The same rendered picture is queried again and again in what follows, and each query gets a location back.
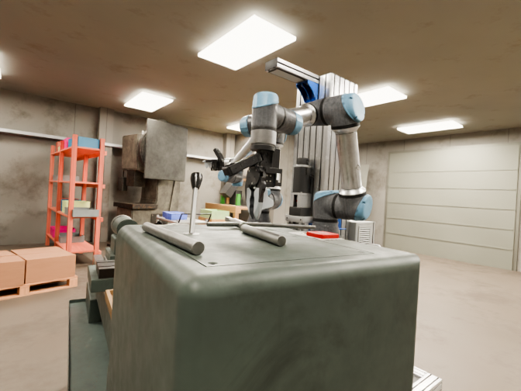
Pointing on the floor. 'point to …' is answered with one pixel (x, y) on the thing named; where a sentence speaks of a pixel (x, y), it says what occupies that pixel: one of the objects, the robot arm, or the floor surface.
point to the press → (153, 170)
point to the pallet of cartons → (36, 270)
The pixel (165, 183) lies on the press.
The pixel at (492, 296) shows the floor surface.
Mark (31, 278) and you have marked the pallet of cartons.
